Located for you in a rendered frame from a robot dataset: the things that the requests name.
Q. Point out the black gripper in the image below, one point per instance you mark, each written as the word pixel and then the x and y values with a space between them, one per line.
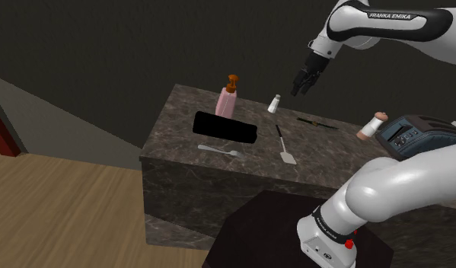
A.
pixel 315 65

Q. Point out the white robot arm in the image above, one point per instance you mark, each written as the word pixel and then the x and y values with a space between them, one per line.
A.
pixel 394 182

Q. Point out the white salt shaker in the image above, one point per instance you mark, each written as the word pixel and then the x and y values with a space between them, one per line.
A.
pixel 273 105

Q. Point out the dark knife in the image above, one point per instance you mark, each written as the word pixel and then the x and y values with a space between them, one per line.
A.
pixel 318 124

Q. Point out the wooden mill with white band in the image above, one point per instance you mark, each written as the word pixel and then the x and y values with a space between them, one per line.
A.
pixel 371 127

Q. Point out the pink soap dispenser orange pump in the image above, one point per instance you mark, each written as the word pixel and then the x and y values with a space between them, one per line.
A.
pixel 226 104

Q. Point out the blue-grey toaster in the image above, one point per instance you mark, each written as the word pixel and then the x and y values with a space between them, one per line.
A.
pixel 417 139

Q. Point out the silver fork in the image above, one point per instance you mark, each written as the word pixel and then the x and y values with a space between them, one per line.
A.
pixel 216 149

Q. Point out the dark robot stand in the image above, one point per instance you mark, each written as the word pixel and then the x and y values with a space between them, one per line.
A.
pixel 261 230

